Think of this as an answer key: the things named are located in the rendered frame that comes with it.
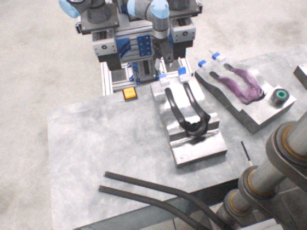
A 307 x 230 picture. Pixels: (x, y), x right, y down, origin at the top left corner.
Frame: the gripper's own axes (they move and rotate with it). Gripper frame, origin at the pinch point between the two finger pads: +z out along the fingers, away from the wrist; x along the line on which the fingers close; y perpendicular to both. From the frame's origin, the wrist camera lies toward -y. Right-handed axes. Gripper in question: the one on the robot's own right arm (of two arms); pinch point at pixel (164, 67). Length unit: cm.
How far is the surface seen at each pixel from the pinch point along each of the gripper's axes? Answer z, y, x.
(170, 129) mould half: 7.5, -32.8, 6.6
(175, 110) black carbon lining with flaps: 12.6, -19.8, -0.2
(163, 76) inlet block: 10.5, 2.8, -0.3
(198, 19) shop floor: 101, 154, -88
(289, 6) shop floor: 101, 138, -200
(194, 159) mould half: 15, -48, -1
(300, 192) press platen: -28, -80, -15
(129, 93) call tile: 17.2, 2.8, 20.8
